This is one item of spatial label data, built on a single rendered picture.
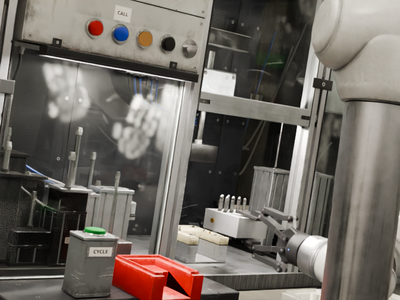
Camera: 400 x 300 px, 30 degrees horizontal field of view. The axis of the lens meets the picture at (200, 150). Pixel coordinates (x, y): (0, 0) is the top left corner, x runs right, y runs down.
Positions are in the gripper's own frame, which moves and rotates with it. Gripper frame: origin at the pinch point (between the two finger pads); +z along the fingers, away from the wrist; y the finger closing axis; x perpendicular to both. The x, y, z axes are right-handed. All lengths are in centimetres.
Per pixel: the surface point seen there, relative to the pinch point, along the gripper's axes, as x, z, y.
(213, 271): 3.7, 4.7, -12.7
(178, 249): 6.5, 16.2, -10.8
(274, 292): -289, 258, -121
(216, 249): -3.5, 13.4, -9.7
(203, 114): 0.5, 24.6, 23.2
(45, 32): 58, 4, 36
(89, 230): 48.7, -8.6, 0.8
